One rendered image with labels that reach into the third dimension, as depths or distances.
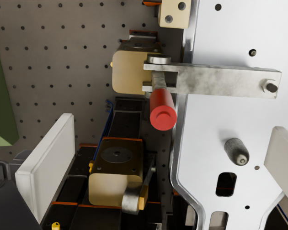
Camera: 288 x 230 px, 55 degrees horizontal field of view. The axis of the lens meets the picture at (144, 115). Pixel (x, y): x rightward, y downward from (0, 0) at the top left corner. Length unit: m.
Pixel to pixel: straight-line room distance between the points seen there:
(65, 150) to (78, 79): 0.60
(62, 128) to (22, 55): 0.64
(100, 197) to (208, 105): 0.22
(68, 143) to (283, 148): 0.13
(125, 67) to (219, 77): 0.12
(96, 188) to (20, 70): 0.46
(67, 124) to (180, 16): 0.22
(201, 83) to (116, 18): 0.41
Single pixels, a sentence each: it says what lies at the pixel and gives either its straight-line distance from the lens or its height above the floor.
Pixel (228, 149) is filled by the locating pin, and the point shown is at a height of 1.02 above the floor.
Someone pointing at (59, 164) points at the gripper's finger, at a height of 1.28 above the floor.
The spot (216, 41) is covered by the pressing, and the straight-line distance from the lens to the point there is 0.43.
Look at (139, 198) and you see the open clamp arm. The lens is 0.40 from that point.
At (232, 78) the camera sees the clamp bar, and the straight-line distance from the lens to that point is 0.37.
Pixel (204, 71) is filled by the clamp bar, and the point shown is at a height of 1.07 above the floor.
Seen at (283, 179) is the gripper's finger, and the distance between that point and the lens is 0.18.
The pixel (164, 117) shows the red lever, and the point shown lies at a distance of 0.22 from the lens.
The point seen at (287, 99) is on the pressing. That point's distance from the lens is 0.49.
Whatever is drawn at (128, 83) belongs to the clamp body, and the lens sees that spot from 0.38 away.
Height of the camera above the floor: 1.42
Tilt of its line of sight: 69 degrees down
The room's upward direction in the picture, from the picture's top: 178 degrees counter-clockwise
